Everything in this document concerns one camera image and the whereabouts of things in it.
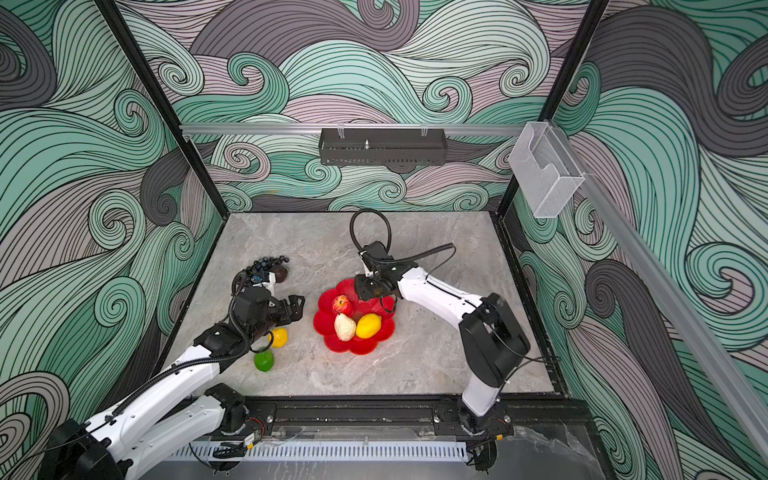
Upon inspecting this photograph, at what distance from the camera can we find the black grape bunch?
997 mm

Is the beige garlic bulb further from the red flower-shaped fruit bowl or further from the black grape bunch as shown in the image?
the black grape bunch

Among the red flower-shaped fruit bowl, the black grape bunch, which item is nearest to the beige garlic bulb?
the red flower-shaped fruit bowl
